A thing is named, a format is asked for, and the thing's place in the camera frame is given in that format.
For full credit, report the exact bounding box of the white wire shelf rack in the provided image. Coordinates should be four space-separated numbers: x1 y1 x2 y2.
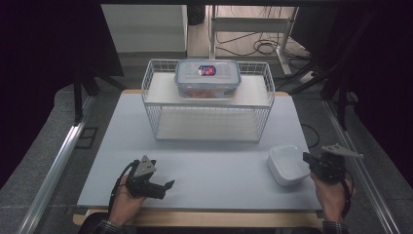
141 58 277 144

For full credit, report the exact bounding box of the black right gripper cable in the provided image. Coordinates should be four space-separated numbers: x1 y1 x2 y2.
340 171 356 219

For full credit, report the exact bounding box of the black floor cable loop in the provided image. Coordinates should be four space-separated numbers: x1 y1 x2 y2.
301 123 321 149

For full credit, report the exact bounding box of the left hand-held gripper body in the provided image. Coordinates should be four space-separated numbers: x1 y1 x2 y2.
126 155 168 200

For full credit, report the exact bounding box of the person's left hand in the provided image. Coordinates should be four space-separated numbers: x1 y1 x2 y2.
108 181 147 226

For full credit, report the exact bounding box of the clear food container with lid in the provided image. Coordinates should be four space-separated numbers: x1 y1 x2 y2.
174 58 243 99

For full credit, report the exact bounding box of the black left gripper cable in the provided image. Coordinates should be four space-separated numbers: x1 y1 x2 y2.
108 160 138 214

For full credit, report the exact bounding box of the tangle of black floor cables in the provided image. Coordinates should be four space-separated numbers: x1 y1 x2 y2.
215 30 310 59

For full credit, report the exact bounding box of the metal floor rail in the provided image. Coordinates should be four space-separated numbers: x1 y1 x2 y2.
322 98 401 234
18 96 95 234

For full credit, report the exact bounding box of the white cabinet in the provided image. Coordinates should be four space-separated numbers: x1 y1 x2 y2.
100 4 189 54

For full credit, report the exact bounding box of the white power strip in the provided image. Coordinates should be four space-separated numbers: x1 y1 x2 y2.
297 71 318 84

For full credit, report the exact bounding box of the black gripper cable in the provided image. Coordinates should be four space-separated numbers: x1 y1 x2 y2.
108 160 138 214
340 171 356 219

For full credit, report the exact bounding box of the black stand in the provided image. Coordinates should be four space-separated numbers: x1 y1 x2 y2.
72 73 129 127
279 9 382 131

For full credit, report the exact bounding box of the person's right hand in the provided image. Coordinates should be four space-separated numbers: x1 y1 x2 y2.
310 174 354 223

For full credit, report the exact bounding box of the white square dish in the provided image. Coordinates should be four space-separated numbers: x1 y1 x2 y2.
267 144 312 187

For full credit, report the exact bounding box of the white desk frame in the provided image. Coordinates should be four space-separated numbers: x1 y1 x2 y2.
208 5 300 76

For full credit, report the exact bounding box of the black bin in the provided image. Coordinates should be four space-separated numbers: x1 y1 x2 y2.
187 4 207 26

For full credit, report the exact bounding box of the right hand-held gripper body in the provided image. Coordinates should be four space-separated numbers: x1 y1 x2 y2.
310 143 364 183

